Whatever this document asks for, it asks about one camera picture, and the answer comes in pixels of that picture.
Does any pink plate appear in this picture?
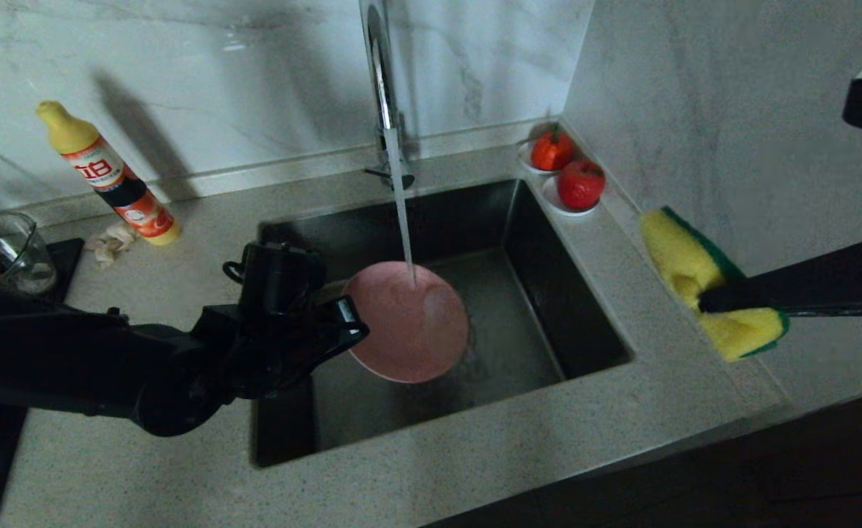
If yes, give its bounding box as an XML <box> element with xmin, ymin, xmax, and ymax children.
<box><xmin>343</xmin><ymin>261</ymin><xmax>470</xmax><ymax>384</ymax></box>

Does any green and yellow sponge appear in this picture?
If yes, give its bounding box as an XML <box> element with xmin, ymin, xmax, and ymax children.
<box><xmin>640</xmin><ymin>207</ymin><xmax>791</xmax><ymax>364</ymax></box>

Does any orange detergent bottle yellow cap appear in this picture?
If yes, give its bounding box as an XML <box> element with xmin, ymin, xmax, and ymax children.
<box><xmin>36</xmin><ymin>100</ymin><xmax>182</xmax><ymax>246</ymax></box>

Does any stainless steel sink basin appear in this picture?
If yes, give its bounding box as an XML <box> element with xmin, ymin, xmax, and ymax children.
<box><xmin>253</xmin><ymin>178</ymin><xmax>632</xmax><ymax>468</ymax></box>

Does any chrome faucet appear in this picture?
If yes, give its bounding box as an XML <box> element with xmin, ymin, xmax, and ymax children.
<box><xmin>361</xmin><ymin>0</ymin><xmax>415</xmax><ymax>190</ymax></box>

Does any crumpled beige tissue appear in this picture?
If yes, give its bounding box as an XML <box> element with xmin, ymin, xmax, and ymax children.
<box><xmin>84</xmin><ymin>224</ymin><xmax>138</xmax><ymax>268</ymax></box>

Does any red apple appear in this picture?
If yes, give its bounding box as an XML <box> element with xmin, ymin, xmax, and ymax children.
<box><xmin>557</xmin><ymin>160</ymin><xmax>607</xmax><ymax>211</ymax></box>

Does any orange-red tomato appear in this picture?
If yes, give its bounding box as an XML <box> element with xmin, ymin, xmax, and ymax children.
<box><xmin>531</xmin><ymin>125</ymin><xmax>575</xmax><ymax>172</ymax></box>

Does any clear glass measuring cup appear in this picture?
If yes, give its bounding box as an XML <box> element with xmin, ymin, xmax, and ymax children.
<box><xmin>0</xmin><ymin>213</ymin><xmax>59</xmax><ymax>294</ymax></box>

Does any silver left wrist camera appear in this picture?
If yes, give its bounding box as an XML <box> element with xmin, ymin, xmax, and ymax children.
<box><xmin>223</xmin><ymin>242</ymin><xmax>326</xmax><ymax>316</ymax></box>

